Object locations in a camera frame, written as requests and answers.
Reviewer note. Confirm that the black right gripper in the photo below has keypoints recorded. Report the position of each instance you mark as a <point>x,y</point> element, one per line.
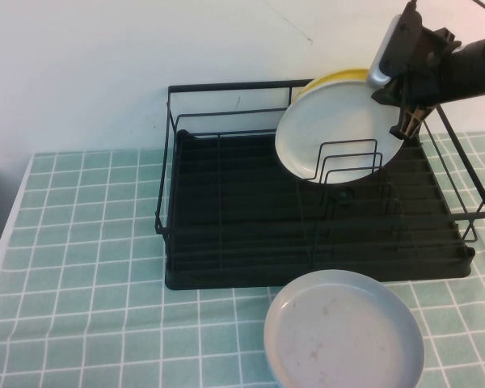
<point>420,64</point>

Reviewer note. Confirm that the white round plate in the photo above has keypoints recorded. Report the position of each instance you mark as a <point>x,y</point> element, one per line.
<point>327,121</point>

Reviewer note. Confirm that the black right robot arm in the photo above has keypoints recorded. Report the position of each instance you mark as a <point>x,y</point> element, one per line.
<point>473,64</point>

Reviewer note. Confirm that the yellow round plate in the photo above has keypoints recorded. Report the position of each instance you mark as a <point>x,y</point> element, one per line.
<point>339,74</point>

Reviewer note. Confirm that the grey-blue round plate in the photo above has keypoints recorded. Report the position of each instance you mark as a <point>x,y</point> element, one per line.
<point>339,335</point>

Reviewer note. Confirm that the black plastic drip tray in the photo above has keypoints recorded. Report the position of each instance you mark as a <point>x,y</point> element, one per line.
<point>246,194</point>

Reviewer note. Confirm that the green checked tablecloth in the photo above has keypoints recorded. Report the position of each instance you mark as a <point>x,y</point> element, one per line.
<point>85,242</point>

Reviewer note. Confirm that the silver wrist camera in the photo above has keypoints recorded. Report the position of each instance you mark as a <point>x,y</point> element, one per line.
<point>384,52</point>

